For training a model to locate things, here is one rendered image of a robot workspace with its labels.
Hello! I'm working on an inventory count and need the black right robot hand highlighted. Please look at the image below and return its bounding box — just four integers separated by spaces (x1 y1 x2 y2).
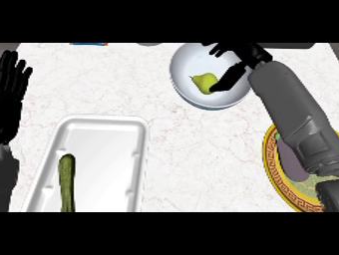
199 42 273 94

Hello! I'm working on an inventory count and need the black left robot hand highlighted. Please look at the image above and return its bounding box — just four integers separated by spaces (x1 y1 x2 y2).
0 50 34 147

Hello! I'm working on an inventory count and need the white bowl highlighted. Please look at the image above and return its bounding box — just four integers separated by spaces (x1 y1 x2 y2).
168 43 253 112

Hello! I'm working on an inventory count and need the green pear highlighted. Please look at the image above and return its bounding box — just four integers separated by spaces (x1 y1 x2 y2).
189 73 218 96

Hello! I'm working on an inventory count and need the yellow patterned plate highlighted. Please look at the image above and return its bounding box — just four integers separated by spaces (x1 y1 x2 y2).
260 124 339 213

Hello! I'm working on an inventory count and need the grey appliance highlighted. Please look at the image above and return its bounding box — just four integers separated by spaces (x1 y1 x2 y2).
255 42 316 50

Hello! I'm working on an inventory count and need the blue and orange object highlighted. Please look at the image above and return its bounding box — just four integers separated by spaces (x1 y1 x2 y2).
69 42 109 47

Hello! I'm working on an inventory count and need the white rectangular tray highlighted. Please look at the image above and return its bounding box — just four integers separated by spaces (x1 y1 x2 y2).
20 114 152 213

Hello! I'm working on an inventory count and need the green cucumber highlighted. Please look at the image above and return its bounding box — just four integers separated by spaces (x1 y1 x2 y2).
57 153 77 213

